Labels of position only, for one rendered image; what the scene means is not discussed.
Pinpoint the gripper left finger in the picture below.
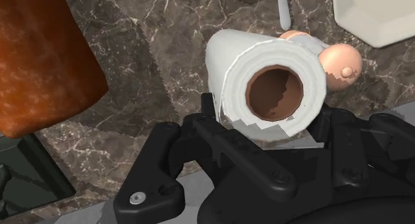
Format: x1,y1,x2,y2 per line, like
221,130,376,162
112,92,299,224

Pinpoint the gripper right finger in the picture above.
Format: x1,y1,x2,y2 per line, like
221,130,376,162
306,103,415,190

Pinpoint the peach toy figure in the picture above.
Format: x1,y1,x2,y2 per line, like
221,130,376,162
279,30,363,92

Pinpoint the dark sink basin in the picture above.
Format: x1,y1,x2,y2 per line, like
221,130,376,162
0,132,77,219

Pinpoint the white paper towel roll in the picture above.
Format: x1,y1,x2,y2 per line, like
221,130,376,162
204,29,328,143

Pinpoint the white angular plate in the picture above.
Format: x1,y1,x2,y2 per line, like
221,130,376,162
331,0,415,49

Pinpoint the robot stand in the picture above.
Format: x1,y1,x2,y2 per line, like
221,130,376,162
0,0,110,139

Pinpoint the white utensil handle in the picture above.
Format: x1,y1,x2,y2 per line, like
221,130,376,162
277,0,292,31

